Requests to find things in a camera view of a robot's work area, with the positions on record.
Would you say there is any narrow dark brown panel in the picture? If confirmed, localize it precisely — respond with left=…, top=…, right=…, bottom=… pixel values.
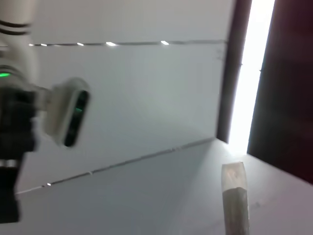
left=216, top=0, right=253, bottom=144

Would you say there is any wide dark brown panel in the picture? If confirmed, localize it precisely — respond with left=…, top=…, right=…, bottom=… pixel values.
left=246, top=0, right=313, bottom=186

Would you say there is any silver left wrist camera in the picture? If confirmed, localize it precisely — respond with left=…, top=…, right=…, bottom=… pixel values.
left=31, top=77, right=91, bottom=149

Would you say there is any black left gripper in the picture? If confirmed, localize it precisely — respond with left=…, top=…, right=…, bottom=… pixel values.
left=0, top=84, right=40, bottom=224

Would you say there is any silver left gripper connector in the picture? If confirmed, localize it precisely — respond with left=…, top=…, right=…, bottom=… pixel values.
left=0, top=160, right=18, bottom=169

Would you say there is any grey marker pen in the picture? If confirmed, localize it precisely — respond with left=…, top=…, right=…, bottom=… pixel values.
left=221, top=161, right=252, bottom=235

